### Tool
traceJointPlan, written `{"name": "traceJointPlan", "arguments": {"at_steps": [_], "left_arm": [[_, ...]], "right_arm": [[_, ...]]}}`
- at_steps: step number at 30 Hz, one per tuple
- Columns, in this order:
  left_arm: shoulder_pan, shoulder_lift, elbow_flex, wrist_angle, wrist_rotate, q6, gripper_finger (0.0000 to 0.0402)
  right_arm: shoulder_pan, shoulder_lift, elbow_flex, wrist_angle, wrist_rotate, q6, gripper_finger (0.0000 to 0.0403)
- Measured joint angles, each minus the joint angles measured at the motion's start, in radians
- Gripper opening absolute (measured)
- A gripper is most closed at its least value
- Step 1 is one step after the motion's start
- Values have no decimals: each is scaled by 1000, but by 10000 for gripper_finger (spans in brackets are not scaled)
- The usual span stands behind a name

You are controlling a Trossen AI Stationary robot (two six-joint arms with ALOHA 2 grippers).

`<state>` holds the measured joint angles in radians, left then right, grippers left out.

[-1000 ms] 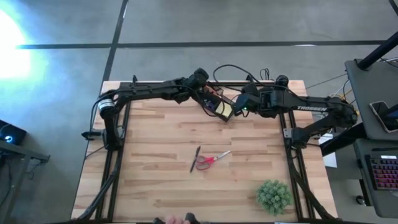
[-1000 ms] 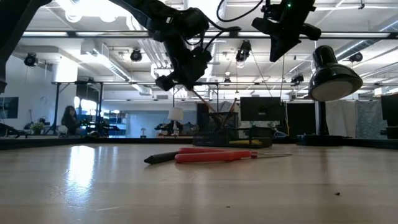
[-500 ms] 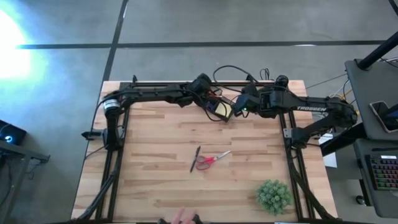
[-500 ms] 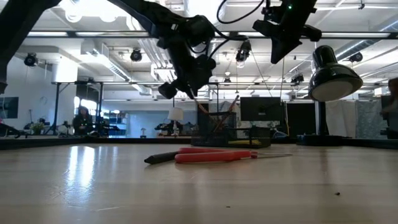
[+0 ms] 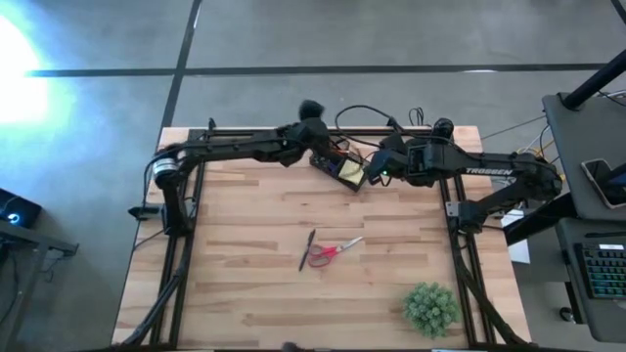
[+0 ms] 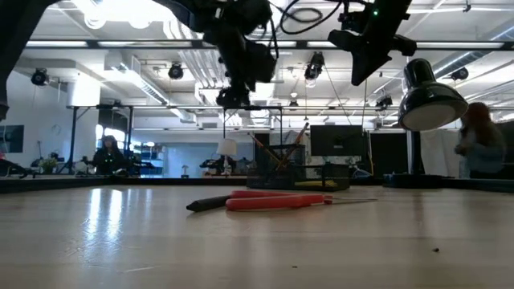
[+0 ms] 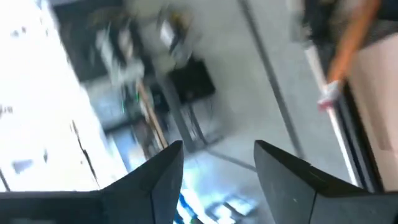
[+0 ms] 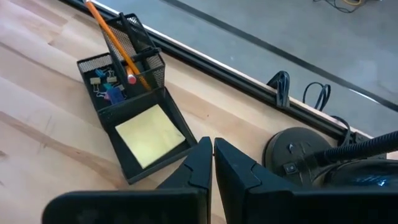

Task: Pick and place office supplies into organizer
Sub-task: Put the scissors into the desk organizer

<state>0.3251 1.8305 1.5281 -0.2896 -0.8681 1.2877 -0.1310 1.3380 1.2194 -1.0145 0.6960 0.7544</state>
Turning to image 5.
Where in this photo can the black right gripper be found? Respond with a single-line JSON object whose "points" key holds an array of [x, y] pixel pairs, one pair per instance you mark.
{"points": [[401, 163]]}

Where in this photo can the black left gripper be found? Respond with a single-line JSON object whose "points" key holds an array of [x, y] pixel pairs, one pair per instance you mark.
{"points": [[303, 142]]}

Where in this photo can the yellow sticky note pad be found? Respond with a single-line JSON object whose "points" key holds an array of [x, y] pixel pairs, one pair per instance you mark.
{"points": [[351, 172]]}

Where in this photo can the black mesh desk organizer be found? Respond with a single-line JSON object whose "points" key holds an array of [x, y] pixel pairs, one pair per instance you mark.
{"points": [[320, 161]]}

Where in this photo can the purple eraser block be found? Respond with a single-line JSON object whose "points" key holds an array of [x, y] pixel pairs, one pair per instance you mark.
{"points": [[331, 166]]}

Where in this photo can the orange pencil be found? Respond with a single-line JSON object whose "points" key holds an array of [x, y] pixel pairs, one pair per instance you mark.
{"points": [[342, 145]]}

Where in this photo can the black pen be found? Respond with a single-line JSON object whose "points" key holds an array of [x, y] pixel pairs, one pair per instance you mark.
{"points": [[307, 250]]}

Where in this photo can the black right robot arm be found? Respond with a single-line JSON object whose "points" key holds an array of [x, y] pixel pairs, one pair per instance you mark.
{"points": [[489, 171]]}

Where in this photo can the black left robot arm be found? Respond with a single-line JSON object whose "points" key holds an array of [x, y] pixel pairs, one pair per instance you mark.
{"points": [[225, 146]]}

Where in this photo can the green artificial plant ball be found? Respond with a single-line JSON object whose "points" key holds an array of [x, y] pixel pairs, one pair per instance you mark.
{"points": [[431, 310]]}

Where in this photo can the white box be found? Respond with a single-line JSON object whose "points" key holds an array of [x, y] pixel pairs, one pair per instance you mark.
{"points": [[518, 244]]}

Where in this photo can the dark grey side desk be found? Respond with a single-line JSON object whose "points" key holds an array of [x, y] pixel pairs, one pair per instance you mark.
{"points": [[577, 137]]}

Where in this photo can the smartphone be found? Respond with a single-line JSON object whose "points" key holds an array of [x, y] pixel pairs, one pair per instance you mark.
{"points": [[604, 181]]}

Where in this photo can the black slanted pole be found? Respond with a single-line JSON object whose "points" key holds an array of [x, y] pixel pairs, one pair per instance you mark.
{"points": [[592, 83]]}

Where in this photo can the black caster wheel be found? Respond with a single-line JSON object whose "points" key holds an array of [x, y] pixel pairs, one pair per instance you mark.
{"points": [[567, 314]]}

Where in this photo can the backlit black keyboard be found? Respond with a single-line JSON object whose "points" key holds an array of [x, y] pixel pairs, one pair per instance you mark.
{"points": [[606, 271]]}

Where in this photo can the grey keyboard desk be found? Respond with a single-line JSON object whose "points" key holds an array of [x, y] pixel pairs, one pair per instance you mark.
{"points": [[601, 318]]}

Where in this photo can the grey metal stand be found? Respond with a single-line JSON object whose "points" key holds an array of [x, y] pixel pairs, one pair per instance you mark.
{"points": [[29, 239]]}

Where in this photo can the black device blue light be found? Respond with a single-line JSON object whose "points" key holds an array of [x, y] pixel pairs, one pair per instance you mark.
{"points": [[19, 207]]}

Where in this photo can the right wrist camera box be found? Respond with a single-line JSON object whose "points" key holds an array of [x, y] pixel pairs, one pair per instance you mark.
{"points": [[392, 143]]}

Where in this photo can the black clamp bracket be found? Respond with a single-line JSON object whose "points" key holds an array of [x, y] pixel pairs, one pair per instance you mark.
{"points": [[147, 212]]}

